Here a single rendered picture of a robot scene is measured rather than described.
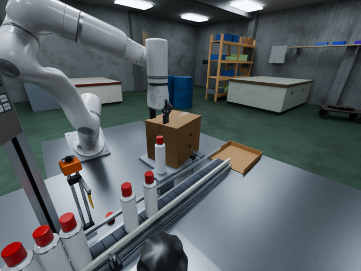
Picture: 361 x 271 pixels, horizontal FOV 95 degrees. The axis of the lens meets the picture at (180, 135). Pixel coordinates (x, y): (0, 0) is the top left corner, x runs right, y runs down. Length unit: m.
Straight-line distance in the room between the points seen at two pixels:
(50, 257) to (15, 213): 0.53
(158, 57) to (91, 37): 0.22
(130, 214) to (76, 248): 0.16
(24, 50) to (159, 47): 0.41
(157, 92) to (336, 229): 0.94
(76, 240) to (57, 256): 0.05
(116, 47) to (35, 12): 0.21
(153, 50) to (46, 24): 0.31
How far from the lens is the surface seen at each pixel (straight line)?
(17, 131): 0.54
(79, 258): 0.64
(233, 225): 0.83
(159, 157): 0.82
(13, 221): 1.05
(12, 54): 0.72
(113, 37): 0.65
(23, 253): 0.57
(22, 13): 0.68
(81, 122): 0.92
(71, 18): 0.65
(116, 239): 0.73
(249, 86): 6.16
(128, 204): 0.61
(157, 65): 0.68
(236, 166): 1.16
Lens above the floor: 1.46
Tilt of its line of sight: 24 degrees down
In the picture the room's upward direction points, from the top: 1 degrees clockwise
